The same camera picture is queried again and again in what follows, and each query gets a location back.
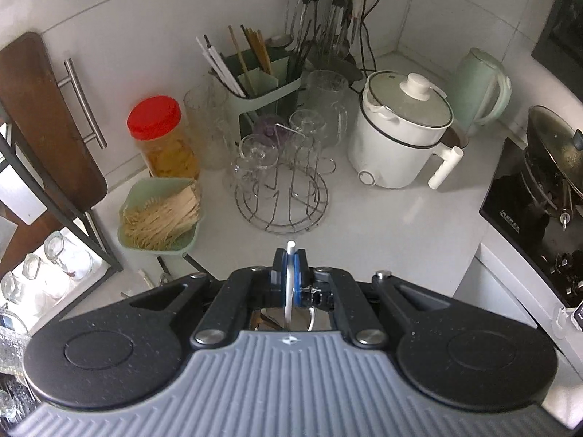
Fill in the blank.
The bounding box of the bundle of thin wooden sticks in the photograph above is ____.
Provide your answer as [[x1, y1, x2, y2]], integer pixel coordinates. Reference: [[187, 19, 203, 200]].
[[122, 186, 202, 251]]

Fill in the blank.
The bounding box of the black power cable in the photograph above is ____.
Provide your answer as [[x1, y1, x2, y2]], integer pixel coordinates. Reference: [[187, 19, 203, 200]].
[[359, 0, 381, 83]]

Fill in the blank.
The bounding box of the round wire cup rack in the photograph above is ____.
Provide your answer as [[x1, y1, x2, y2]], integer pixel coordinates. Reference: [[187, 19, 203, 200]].
[[234, 118, 336, 235]]

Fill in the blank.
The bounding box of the clear stemmed glass cup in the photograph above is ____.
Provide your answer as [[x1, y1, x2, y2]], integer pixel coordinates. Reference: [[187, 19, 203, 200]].
[[229, 133, 280, 192], [288, 108, 328, 178]]

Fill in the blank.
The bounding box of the textured glass pitcher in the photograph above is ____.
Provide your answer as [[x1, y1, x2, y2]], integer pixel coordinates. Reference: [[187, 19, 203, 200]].
[[0, 303, 32, 376]]

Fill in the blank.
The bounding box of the green cutlery holder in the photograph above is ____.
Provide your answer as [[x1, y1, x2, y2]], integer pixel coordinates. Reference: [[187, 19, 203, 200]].
[[210, 49, 304, 146]]

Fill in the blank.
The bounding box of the black stove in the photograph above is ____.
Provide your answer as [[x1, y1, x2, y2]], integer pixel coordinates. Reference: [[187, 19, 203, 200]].
[[478, 134, 583, 308]]

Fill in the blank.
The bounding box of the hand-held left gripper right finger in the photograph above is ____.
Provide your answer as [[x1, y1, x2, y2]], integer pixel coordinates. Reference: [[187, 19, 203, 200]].
[[294, 248, 456, 350]]

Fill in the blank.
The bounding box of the bunch of dark thin utensils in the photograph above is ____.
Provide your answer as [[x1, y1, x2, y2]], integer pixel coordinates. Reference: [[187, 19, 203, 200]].
[[289, 39, 317, 80]]

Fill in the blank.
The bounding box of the green plastic basket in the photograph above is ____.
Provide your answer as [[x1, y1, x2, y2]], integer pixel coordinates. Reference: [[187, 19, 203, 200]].
[[117, 177, 203, 257]]

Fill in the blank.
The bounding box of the brown wooden cutting board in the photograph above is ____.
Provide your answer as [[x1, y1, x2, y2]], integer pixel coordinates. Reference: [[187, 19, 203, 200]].
[[0, 32, 109, 212]]

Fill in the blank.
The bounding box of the red lid plastic jar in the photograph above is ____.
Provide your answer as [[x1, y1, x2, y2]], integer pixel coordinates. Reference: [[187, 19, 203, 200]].
[[126, 95, 201, 181]]

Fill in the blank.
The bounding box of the row of hanging kitchen tools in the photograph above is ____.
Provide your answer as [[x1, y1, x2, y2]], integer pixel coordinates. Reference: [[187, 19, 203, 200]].
[[291, 0, 371, 71]]

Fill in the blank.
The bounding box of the white tray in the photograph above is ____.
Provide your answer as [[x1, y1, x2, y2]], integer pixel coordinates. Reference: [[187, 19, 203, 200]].
[[0, 225, 112, 324]]

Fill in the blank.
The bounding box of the mint green electric kettle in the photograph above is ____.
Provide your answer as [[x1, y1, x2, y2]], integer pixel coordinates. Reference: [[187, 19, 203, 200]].
[[449, 47, 513, 136]]

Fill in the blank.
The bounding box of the clear glass with red print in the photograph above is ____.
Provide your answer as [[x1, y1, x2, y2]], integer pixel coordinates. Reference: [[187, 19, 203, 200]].
[[42, 231, 93, 282]]

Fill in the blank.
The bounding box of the black range hood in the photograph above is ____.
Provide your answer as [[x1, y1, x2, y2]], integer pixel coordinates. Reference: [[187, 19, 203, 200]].
[[529, 0, 583, 71]]

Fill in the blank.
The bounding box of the tall clear glass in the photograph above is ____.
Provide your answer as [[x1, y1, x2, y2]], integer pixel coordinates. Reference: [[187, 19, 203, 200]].
[[183, 86, 234, 171]]

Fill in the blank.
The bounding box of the wok with lid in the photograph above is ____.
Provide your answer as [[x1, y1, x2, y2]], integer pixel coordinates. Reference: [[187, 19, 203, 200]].
[[523, 105, 583, 194]]

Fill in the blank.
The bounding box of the clear drinking glass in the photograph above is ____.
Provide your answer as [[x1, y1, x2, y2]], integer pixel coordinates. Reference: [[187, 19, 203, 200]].
[[0, 272, 34, 317], [22, 252, 62, 299]]

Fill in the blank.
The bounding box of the white plastic board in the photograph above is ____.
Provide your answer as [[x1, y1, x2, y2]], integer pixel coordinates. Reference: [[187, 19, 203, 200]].
[[0, 163, 47, 227]]

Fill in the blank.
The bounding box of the white electric cooker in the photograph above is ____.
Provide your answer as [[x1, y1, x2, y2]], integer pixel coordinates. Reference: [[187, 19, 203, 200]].
[[347, 70, 465, 191]]

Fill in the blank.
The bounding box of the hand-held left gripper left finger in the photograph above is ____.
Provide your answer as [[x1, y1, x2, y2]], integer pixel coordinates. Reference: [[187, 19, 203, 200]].
[[129, 248, 289, 348]]

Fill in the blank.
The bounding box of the bunch of assorted chopsticks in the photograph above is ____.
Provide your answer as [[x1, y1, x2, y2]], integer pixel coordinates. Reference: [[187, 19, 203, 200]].
[[195, 24, 275, 99]]

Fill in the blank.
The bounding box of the purple glass cup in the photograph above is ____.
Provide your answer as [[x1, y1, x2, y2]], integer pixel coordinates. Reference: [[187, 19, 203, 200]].
[[252, 115, 293, 147]]

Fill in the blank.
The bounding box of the clear glass handled jug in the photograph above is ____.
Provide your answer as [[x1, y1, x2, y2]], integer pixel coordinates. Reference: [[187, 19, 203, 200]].
[[303, 68, 352, 147]]

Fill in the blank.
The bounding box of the small clear plastic container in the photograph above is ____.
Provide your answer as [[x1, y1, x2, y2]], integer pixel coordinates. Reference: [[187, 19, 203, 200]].
[[552, 299, 583, 335]]

